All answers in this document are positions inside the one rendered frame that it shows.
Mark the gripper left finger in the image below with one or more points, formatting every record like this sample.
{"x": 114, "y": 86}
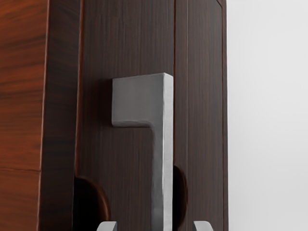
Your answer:
{"x": 107, "y": 227}

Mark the dark brown wooden drawer cabinet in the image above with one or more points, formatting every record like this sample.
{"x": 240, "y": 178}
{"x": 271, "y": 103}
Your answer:
{"x": 134, "y": 48}

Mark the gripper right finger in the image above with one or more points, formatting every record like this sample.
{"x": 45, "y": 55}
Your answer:
{"x": 202, "y": 227}

